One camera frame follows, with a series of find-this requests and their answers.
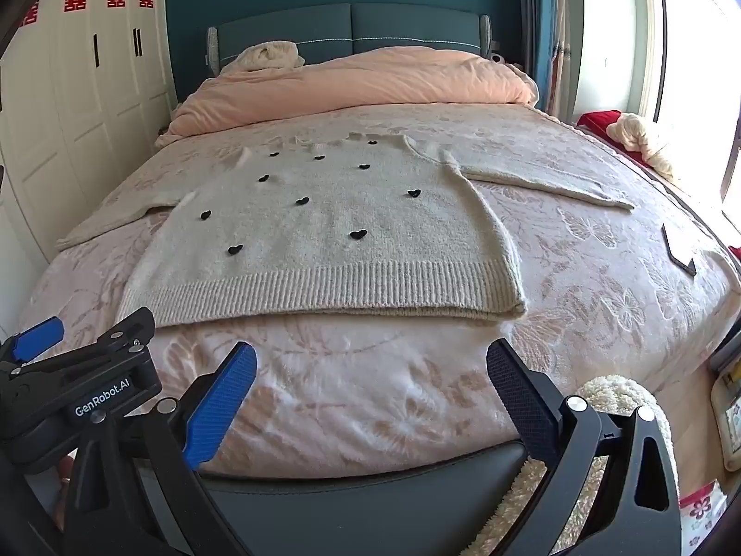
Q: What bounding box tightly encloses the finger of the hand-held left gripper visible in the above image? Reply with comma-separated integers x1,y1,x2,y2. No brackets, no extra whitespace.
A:
0,316,66,383
81,307,156,360

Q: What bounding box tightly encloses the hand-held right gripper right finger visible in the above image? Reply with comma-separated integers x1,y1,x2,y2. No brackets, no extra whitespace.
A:
486,337,683,556

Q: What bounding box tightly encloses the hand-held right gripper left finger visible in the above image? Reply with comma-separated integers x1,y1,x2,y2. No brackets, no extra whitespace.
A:
61,341,258,556

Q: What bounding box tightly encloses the cream sweater with black hearts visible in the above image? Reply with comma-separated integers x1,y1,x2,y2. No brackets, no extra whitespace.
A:
56,132,636,325

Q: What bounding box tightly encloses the person's left hand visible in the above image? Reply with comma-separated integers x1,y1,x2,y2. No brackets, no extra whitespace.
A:
51,455,76,534

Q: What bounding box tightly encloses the cream fuzzy sleeve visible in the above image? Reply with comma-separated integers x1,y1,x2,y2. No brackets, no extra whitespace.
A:
475,375,675,556

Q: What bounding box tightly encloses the pink butterfly blanket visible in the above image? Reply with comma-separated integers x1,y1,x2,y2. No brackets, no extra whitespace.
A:
17,101,739,479

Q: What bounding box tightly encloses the floral fabric bag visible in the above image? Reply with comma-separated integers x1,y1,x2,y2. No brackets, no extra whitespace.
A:
677,478,728,541

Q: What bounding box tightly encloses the black-edged card on bed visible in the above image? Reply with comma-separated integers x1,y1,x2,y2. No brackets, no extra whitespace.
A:
661,223,698,276

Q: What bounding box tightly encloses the white wardrobe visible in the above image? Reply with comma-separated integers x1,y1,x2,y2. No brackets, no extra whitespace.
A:
0,0,177,325

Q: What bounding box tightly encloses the red cushion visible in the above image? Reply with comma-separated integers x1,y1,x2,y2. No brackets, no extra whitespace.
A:
576,110,655,170

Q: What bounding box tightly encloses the cream knitted cloth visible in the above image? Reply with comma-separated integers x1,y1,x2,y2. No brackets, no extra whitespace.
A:
614,113,676,179

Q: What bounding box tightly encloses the cream rumpled towel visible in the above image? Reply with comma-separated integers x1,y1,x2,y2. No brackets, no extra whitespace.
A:
223,40,306,73

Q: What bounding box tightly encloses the peach duvet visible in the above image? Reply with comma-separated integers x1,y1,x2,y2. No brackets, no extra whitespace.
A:
155,48,539,148

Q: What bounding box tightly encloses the window curtain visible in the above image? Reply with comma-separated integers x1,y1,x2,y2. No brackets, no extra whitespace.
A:
518,0,585,122

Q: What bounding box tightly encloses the window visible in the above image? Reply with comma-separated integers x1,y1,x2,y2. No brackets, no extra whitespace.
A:
653,0,741,215

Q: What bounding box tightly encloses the teal padded headboard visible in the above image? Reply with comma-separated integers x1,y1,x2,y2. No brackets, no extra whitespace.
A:
205,3,497,76

